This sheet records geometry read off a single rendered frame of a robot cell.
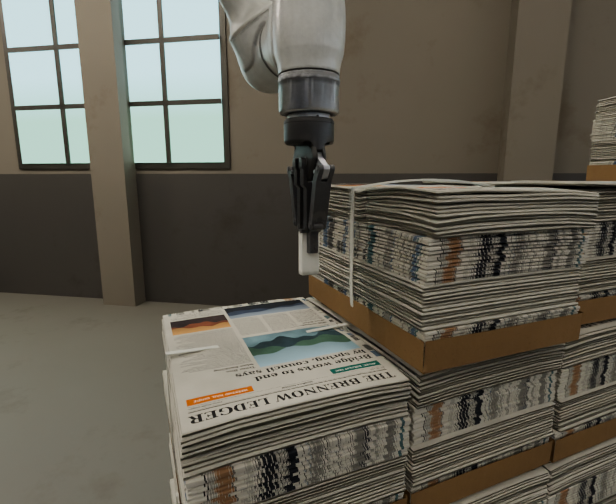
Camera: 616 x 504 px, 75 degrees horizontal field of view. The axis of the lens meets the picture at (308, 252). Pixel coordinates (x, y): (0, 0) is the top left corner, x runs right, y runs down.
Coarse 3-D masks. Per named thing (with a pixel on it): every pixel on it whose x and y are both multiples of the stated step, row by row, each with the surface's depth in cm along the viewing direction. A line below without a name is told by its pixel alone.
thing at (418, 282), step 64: (384, 192) 56; (448, 192) 46; (512, 192) 50; (576, 192) 55; (384, 256) 57; (448, 256) 49; (512, 256) 53; (576, 256) 57; (448, 320) 51; (512, 320) 55
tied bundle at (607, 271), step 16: (608, 192) 63; (608, 208) 64; (608, 224) 66; (592, 240) 65; (608, 240) 66; (592, 256) 65; (608, 256) 66; (592, 272) 65; (608, 272) 67; (592, 288) 66; (608, 288) 67
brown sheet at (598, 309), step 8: (608, 296) 67; (584, 304) 65; (592, 304) 66; (600, 304) 67; (608, 304) 68; (584, 312) 66; (592, 312) 67; (600, 312) 67; (608, 312) 68; (584, 320) 66; (592, 320) 67; (600, 320) 68
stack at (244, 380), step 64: (192, 320) 70; (256, 320) 70; (320, 320) 71; (192, 384) 49; (256, 384) 49; (320, 384) 49; (384, 384) 50; (448, 384) 55; (512, 384) 61; (576, 384) 67; (192, 448) 41; (256, 448) 44; (320, 448) 47; (384, 448) 51; (448, 448) 57; (512, 448) 62
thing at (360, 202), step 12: (360, 192) 62; (360, 204) 63; (360, 216) 63; (348, 228) 66; (360, 228) 63; (348, 240) 67; (360, 240) 63; (348, 252) 67; (360, 252) 63; (348, 264) 66; (360, 264) 63; (348, 276) 67; (360, 276) 63; (348, 288) 67; (360, 288) 63; (360, 300) 64
